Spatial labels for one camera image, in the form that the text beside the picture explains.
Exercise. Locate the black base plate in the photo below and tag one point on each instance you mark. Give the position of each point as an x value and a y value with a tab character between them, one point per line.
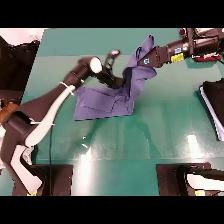
166	180
61	180

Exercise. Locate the black garment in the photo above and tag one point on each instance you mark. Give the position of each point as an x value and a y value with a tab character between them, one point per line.
215	103

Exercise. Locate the purple polo shirt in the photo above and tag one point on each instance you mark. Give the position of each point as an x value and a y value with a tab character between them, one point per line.
100	106

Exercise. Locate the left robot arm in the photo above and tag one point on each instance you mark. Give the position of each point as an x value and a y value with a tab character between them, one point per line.
46	110

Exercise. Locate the heap of clothes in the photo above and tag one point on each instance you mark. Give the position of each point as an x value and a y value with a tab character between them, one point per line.
15	66

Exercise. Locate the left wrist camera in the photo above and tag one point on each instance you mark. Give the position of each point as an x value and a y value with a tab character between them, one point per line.
111	58

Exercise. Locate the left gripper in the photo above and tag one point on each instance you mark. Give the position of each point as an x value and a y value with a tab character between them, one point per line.
111	79

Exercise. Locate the white garment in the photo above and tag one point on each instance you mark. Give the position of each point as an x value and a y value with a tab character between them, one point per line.
213	121

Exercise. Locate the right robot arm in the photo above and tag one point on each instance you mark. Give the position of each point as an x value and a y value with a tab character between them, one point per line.
196	45

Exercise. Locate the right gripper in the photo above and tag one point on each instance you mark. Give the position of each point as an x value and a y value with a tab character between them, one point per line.
150	58

